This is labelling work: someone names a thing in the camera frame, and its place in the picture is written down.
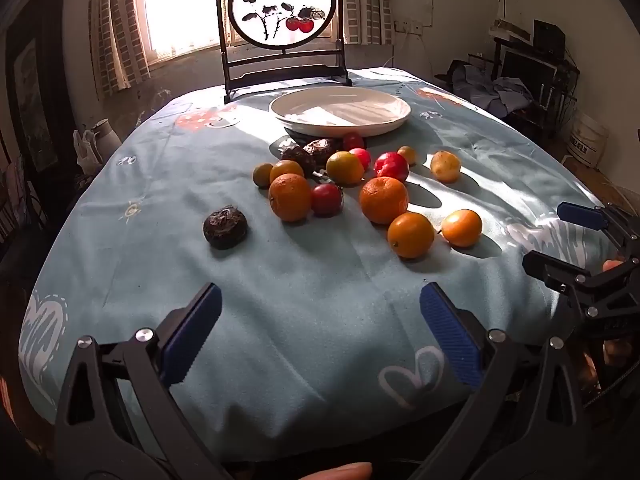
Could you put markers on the pale yellow round fruit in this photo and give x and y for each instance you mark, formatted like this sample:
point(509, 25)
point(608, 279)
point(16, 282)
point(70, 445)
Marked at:
point(445, 166)

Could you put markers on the white wall socket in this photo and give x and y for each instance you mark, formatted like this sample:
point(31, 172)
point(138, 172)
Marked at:
point(407, 26)

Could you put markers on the large orange tangerine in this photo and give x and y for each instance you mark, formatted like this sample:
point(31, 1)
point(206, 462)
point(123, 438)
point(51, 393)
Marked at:
point(290, 199)
point(383, 200)

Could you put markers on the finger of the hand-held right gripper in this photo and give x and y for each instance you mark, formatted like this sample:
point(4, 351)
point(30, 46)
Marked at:
point(550, 266)
point(580, 215)

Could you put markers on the red plum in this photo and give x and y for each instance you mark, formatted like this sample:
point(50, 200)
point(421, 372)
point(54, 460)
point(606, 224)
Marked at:
point(391, 166)
point(326, 200)

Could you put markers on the smooth orange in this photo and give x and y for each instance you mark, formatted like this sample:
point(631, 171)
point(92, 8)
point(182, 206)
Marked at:
point(411, 235)
point(461, 228)

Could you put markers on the small red fruit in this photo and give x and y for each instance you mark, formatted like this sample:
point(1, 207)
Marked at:
point(363, 158)
point(353, 140)

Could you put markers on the white bucket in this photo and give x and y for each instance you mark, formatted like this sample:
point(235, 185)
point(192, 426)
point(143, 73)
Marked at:
point(589, 142)

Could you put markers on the small orange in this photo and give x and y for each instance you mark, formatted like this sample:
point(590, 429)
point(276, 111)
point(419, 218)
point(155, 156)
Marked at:
point(286, 169)

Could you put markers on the person's right hand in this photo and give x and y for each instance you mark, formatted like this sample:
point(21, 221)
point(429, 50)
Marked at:
point(613, 264)

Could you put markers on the white kettle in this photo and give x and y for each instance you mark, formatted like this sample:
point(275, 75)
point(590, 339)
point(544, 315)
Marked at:
point(106, 137)

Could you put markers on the light blue printed tablecloth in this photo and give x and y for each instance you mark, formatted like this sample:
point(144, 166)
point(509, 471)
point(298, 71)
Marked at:
point(310, 300)

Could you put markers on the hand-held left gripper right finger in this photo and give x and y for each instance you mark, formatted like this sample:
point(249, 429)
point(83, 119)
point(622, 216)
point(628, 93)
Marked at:
point(450, 335)

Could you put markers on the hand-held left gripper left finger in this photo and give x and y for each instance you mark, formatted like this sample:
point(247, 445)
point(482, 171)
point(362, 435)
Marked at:
point(192, 337)

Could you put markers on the dark wrinkled passion fruit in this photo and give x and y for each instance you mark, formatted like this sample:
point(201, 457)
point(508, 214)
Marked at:
point(298, 156)
point(225, 227)
point(322, 149)

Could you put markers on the dark framed wall panel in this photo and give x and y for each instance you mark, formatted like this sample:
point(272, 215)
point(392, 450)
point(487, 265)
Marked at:
point(35, 105)

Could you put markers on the person's left hand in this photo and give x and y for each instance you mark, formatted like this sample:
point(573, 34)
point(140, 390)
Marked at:
point(345, 472)

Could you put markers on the black framed round painted screen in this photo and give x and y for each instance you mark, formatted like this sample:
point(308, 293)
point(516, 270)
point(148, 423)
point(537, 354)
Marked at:
point(280, 67)

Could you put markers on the greenish yellow round fruit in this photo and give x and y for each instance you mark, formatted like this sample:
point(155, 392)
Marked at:
point(261, 175)

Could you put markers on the pile of dark clothes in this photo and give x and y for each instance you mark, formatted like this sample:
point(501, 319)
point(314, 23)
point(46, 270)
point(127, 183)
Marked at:
point(492, 87)

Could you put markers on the yellow-green orange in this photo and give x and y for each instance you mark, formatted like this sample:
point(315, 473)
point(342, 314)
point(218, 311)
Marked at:
point(345, 168)

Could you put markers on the bright window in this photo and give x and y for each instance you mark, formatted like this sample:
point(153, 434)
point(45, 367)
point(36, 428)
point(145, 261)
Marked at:
point(180, 10)

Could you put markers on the checked curtain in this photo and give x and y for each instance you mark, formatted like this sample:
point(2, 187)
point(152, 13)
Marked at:
point(120, 35)
point(369, 5)

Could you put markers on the small yellow-brown fruit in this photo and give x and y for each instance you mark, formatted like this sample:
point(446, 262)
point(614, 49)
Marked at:
point(407, 154)

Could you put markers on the dark shelf with monitor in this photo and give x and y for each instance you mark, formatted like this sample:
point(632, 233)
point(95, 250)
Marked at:
point(542, 67)

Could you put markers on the white round plate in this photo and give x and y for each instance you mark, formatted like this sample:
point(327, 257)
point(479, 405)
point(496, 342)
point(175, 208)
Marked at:
point(340, 109)

